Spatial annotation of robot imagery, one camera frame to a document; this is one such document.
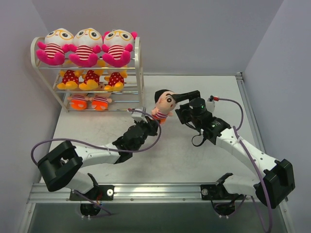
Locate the peach boy plush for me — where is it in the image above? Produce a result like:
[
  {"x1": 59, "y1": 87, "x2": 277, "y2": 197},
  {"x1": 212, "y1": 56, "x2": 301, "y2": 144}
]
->
[
  {"x1": 67, "y1": 93, "x2": 89, "y2": 110},
  {"x1": 89, "y1": 84, "x2": 112, "y2": 111},
  {"x1": 151, "y1": 89, "x2": 176, "y2": 124}
]

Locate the yellow bear plush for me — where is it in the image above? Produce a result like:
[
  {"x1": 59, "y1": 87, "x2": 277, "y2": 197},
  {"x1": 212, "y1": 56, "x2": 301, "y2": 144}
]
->
[
  {"x1": 79, "y1": 60, "x2": 105, "y2": 91},
  {"x1": 57, "y1": 69, "x2": 84, "y2": 90},
  {"x1": 104, "y1": 69, "x2": 127, "y2": 92}
]

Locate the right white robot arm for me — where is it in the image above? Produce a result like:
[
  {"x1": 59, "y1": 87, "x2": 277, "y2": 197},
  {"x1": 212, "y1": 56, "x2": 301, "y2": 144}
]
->
[{"x1": 172, "y1": 91, "x2": 295, "y2": 209}]

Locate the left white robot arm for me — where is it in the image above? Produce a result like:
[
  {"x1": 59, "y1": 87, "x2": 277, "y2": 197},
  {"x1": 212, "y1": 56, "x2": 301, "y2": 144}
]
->
[{"x1": 37, "y1": 117, "x2": 159, "y2": 200}]

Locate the cream two-tier shelf rack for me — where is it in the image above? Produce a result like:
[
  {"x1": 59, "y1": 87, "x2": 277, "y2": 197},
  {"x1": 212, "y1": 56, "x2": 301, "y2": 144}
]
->
[{"x1": 30, "y1": 37, "x2": 144, "y2": 112}]

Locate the pink plush with glasses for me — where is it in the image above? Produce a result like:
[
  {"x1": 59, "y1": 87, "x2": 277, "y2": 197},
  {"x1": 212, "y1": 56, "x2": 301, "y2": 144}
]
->
[{"x1": 36, "y1": 28, "x2": 74, "y2": 66}]

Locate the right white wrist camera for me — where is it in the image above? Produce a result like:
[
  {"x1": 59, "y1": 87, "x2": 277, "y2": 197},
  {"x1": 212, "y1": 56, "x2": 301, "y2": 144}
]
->
[{"x1": 206, "y1": 95, "x2": 219, "y2": 113}]

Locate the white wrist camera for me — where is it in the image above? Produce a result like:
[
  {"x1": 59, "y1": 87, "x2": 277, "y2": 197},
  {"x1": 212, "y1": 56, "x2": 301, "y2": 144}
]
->
[
  {"x1": 206, "y1": 95, "x2": 219, "y2": 113},
  {"x1": 127, "y1": 107, "x2": 147, "y2": 123}
]

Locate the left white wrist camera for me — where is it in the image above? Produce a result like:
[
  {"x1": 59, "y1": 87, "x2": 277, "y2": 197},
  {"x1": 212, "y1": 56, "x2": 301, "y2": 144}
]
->
[{"x1": 127, "y1": 107, "x2": 147, "y2": 123}]

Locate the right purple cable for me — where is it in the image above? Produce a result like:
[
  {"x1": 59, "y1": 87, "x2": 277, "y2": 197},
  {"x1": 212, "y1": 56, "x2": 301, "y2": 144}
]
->
[{"x1": 217, "y1": 97, "x2": 274, "y2": 233}]

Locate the purple cable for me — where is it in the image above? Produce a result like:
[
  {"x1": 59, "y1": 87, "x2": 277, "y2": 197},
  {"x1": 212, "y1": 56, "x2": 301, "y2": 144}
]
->
[
  {"x1": 217, "y1": 97, "x2": 274, "y2": 233},
  {"x1": 30, "y1": 109, "x2": 162, "y2": 216}
]

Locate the aluminium front rail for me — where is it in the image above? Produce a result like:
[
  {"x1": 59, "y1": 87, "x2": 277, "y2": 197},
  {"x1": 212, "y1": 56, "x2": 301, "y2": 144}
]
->
[{"x1": 26, "y1": 183, "x2": 258, "y2": 204}]

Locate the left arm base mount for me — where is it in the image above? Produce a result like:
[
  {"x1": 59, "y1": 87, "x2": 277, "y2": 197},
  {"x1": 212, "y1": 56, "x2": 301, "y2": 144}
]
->
[{"x1": 69, "y1": 173, "x2": 115, "y2": 201}]

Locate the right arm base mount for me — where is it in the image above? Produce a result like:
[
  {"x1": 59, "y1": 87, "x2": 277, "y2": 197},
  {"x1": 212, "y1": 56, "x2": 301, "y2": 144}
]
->
[{"x1": 200, "y1": 173, "x2": 243, "y2": 201}]

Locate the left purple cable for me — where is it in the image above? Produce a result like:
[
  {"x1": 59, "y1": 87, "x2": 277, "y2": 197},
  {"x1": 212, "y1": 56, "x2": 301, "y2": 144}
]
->
[{"x1": 30, "y1": 109, "x2": 162, "y2": 216}]

